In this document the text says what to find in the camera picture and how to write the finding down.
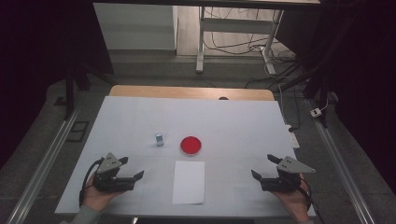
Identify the aluminium floor rail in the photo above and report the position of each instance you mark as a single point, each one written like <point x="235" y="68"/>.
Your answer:
<point x="339" y="161"/>
<point x="43" y="165"/>

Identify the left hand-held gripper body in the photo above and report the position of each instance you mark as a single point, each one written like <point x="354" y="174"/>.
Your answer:
<point x="109" y="182"/>

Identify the black metal stand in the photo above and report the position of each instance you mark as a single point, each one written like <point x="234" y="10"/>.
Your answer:
<point x="69" y="90"/>
<point x="314" y="84"/>

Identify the large white table cover board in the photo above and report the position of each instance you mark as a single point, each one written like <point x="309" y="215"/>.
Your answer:
<point x="218" y="121"/>

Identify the white paper sheet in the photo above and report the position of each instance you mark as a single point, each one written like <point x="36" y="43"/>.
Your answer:
<point x="189" y="183"/>

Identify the person's right hand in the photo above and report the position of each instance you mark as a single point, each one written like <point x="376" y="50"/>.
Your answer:
<point x="292" y="203"/>

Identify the white cabinet panel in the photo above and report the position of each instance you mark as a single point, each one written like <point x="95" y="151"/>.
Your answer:
<point x="137" y="26"/>

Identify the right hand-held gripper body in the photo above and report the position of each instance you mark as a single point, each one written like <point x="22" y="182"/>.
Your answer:
<point x="285" y="182"/>

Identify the white power strip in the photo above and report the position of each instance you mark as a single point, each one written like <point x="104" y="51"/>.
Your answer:
<point x="293" y="138"/>

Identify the wooden table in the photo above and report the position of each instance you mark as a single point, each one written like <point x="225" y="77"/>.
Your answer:
<point x="186" y="92"/>

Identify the small white adapter box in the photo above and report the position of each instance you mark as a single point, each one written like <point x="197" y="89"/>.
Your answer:
<point x="316" y="112"/>

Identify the person's left hand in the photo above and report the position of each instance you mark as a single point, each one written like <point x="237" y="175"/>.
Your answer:
<point x="98" y="199"/>

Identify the round red ink pad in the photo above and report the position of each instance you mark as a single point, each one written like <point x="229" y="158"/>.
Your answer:
<point x="190" y="145"/>

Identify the white desk frame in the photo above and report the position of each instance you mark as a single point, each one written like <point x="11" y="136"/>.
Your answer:
<point x="236" y="25"/>

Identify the black floor frame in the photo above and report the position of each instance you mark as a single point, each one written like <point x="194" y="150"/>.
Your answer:
<point x="77" y="131"/>

